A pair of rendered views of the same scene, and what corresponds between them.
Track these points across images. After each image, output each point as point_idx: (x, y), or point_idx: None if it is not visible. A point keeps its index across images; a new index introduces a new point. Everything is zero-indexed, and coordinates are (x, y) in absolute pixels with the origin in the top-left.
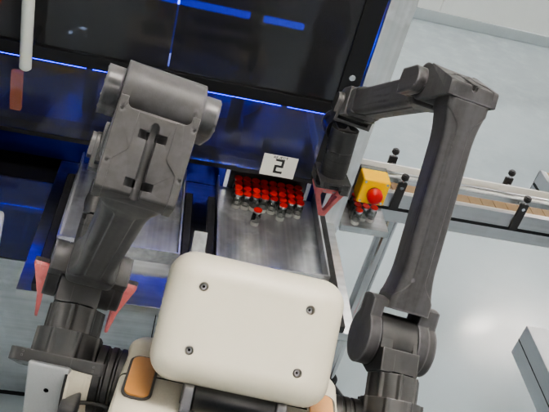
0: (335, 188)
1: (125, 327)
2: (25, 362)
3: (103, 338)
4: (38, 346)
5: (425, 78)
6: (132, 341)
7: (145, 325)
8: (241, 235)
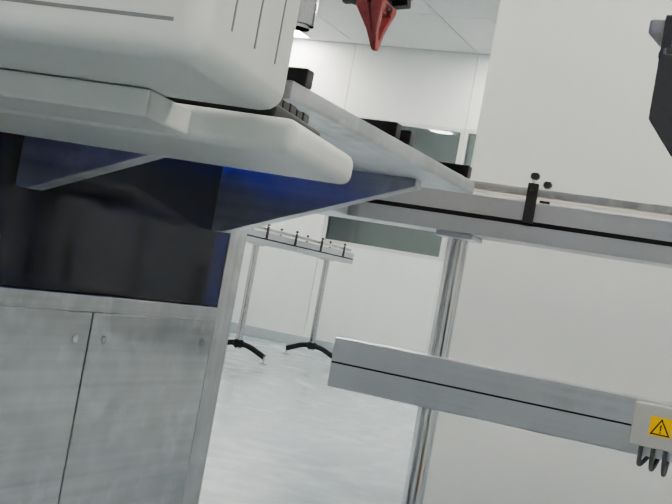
0: (392, 2)
1: (38, 430)
2: None
3: (3, 475)
4: None
5: None
6: (43, 465)
7: (64, 416)
8: None
